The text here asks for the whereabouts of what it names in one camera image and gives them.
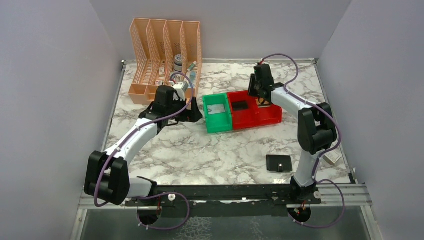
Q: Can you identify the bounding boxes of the black card in red bin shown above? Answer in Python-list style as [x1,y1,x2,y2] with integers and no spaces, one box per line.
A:
[231,101,249,112]

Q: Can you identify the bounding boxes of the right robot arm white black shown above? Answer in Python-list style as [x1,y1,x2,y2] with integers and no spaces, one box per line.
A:
[248,63,338,204]

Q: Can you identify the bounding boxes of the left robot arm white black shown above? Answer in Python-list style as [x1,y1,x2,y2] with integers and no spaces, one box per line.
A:
[84,82,203,207]

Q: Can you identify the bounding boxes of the peach plastic file organizer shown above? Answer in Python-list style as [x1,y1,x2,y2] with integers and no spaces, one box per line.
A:
[128,18,203,105]

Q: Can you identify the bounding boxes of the small white box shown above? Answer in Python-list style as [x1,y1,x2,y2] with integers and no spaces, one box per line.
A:
[323,150,343,165]

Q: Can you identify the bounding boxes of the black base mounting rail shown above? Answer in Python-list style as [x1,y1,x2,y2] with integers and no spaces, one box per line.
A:
[125,184,322,218]

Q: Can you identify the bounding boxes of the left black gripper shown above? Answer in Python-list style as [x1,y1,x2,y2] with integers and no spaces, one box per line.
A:
[166,96,203,123]

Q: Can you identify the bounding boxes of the round grey tin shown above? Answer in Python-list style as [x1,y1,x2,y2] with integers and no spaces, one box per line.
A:
[173,54,183,73]

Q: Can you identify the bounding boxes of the silver card in green bin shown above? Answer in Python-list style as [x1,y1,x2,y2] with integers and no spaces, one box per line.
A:
[207,103,226,115]

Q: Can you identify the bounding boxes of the red plastic bin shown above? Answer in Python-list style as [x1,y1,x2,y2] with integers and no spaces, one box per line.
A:
[227,90,257,130]
[253,97,283,127]

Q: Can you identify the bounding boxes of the green plastic bin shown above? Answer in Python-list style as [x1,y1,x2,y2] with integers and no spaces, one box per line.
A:
[202,93,233,134]

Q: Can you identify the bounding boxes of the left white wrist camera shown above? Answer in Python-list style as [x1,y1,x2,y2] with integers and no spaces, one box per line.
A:
[172,81,189,101]

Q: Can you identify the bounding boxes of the black leather card holder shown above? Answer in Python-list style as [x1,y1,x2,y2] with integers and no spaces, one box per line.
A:
[266,154,293,173]

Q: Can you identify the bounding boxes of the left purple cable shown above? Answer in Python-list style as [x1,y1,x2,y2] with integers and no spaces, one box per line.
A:
[93,71,196,232]

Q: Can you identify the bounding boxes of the blue packaged item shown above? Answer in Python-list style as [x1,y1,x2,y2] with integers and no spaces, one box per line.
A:
[186,61,198,87]

